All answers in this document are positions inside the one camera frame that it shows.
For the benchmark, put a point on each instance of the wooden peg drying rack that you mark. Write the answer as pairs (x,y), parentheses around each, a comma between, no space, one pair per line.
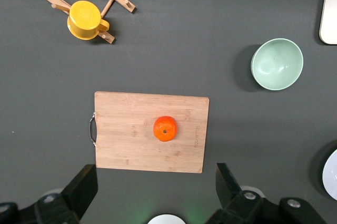
(121,2)

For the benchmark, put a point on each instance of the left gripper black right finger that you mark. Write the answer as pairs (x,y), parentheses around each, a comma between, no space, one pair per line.
(231,197)

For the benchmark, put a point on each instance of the beige bear print tray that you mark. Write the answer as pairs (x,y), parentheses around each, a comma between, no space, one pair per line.
(330,10)

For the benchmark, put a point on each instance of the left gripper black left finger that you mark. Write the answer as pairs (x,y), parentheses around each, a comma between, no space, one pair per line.
(79,195)

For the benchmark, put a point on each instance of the yellow mug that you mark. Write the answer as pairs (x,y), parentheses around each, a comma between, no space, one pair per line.
(84,18)

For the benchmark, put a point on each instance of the orange mandarin fruit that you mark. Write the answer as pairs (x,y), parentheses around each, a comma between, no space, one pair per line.
(164,126)

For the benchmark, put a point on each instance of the bamboo cutting board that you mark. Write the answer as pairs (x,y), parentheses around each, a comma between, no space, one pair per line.
(126,134)

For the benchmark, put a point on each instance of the mint green bowl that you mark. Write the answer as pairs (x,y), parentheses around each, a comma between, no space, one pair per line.
(276,66)

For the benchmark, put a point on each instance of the white ribbed ceramic plate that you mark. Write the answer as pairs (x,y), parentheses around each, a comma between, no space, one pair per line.
(331,176)

